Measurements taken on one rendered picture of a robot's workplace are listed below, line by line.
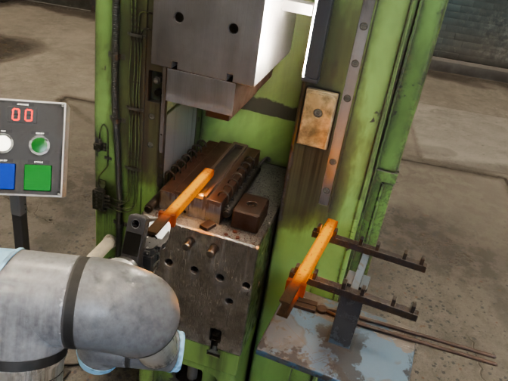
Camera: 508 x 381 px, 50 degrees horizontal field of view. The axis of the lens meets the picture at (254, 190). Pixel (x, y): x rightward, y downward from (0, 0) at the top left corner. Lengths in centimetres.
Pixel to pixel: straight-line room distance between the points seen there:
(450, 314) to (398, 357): 155
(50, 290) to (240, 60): 93
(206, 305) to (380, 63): 91
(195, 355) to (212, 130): 82
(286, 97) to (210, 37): 57
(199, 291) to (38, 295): 112
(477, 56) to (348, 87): 621
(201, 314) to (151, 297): 112
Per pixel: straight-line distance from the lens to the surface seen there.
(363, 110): 159
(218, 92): 151
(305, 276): 133
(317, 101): 157
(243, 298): 174
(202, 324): 187
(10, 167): 173
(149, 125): 181
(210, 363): 198
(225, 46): 147
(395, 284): 320
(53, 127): 172
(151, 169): 187
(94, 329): 70
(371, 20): 152
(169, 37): 153
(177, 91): 156
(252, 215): 164
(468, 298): 331
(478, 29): 766
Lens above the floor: 184
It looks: 29 degrees down
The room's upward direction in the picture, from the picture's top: 9 degrees clockwise
